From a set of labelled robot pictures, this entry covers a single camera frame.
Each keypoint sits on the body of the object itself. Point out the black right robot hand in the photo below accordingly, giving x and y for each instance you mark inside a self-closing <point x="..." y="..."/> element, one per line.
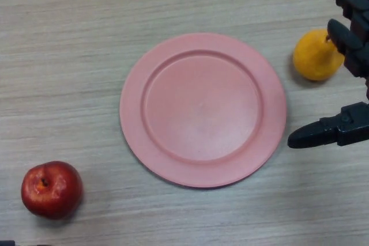
<point x="353" y="126"/>

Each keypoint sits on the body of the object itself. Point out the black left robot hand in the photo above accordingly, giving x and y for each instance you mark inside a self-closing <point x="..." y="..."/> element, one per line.
<point x="6" y="243"/>

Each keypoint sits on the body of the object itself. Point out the red apple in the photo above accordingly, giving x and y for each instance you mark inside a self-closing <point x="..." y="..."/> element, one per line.
<point x="52" y="192"/>

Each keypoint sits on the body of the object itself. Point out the pink round plate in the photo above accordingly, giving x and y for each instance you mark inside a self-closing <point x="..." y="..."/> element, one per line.
<point x="203" y="110"/>

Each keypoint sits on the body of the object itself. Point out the yellow pear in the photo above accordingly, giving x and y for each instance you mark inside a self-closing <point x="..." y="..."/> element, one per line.
<point x="314" y="58"/>

